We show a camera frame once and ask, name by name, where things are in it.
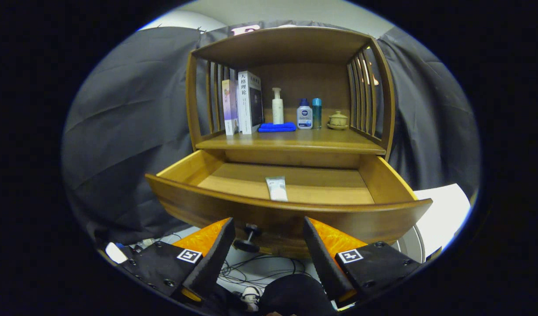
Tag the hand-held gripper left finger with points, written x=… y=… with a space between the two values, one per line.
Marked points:
x=211 y=263

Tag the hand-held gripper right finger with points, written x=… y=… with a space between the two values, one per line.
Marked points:
x=323 y=263

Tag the black drawer knob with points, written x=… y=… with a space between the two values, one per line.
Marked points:
x=247 y=245

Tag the brown wooden drawer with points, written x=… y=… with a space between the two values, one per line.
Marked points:
x=251 y=206

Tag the white cosmetic tube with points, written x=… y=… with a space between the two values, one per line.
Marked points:
x=276 y=188

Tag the wooden countertop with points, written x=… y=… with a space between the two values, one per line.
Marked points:
x=295 y=138

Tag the brown wooden cabinet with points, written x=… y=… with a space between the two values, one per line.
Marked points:
x=286 y=44

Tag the person's black trouser leg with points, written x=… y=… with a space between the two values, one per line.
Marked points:
x=295 y=294

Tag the person's white shoe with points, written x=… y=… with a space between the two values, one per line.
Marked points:
x=251 y=296

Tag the white power adapter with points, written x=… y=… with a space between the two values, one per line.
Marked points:
x=116 y=253

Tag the beige saucer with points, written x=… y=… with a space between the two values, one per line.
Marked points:
x=337 y=127

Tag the blue folded cloth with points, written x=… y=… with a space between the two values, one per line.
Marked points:
x=276 y=127

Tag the beige lidded teacup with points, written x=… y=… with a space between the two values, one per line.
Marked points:
x=338 y=118

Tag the white bottle blue cap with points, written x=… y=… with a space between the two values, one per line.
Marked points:
x=304 y=117

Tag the teal slim bottle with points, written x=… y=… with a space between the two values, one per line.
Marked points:
x=316 y=114

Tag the purple book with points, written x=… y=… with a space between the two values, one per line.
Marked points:
x=229 y=107

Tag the white pump bottle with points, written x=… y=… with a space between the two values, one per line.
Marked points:
x=277 y=109

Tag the white grey book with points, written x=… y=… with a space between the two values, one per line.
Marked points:
x=249 y=103

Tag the black backdrop cloth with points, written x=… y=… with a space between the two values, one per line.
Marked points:
x=128 y=109

